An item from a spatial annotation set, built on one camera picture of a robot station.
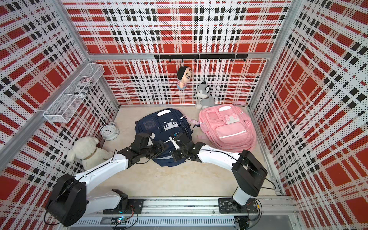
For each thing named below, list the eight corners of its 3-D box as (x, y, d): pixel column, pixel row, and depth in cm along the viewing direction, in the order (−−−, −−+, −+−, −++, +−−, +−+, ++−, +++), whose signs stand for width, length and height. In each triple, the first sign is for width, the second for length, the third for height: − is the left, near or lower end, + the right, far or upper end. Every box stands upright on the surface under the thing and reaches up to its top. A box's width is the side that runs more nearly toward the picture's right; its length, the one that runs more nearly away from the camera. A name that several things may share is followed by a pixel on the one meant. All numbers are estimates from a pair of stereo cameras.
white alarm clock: (105, 143, 100) (102, 140, 96) (102, 130, 107) (99, 126, 104) (121, 136, 103) (119, 133, 100) (117, 124, 111) (114, 120, 107)
